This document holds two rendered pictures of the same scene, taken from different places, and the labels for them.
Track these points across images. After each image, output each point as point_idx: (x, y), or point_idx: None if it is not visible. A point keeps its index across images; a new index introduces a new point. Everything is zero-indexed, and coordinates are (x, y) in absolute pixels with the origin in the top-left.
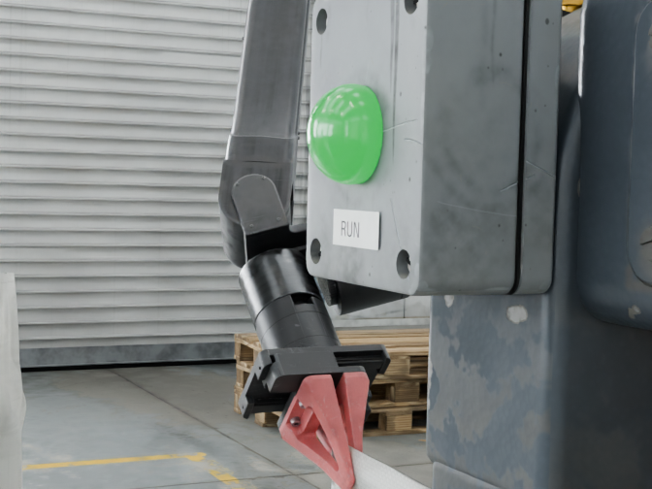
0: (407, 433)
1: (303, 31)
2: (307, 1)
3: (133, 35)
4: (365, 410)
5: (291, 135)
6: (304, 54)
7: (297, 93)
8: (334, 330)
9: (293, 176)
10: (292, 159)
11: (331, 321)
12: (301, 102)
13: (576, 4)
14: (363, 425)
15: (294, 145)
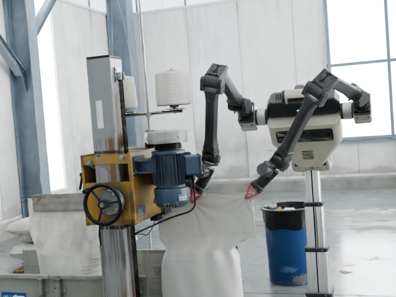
0: None
1: (291, 124)
2: (297, 116)
3: None
4: (247, 188)
5: (279, 145)
6: (291, 129)
7: (285, 137)
8: (258, 178)
9: (279, 152)
10: (277, 149)
11: (260, 177)
12: (289, 138)
13: None
14: (247, 190)
15: (278, 147)
